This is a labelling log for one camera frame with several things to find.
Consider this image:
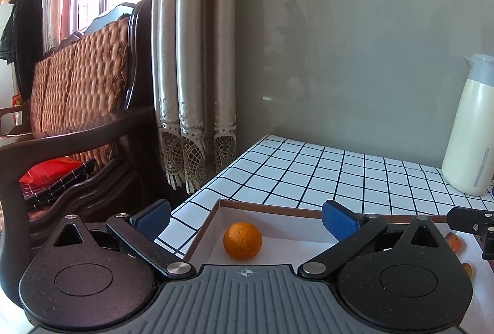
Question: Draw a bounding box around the cream thermos jug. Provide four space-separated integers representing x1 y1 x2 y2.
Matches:
441 53 494 197

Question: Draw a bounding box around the wooden sofa with woven cushion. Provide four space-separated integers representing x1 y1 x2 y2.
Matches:
0 0 163 304

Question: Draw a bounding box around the brown cardboard box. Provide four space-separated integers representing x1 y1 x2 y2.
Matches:
181 198 494 334

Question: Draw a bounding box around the white checked tablecloth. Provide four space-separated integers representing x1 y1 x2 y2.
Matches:
154 133 494 259

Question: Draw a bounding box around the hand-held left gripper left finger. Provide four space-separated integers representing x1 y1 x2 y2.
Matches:
42 199 195 278

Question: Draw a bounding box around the dark checked cloth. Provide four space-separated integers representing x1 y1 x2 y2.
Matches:
23 160 97 209

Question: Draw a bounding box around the black jacket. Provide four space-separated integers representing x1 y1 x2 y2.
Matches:
0 0 44 103

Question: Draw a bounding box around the red package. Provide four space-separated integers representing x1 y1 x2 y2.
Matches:
19 160 83 186

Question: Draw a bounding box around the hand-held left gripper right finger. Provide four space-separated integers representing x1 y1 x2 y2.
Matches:
297 200 456 278

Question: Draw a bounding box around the carrot chunk with round core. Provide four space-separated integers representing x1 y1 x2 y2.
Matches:
444 233 464 254

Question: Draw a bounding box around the beige lace curtain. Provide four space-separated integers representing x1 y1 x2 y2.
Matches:
150 0 237 195

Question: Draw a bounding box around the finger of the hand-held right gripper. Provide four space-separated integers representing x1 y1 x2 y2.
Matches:
447 207 494 261

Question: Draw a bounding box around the dimpled tangerine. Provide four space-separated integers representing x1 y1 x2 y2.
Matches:
223 222 263 261

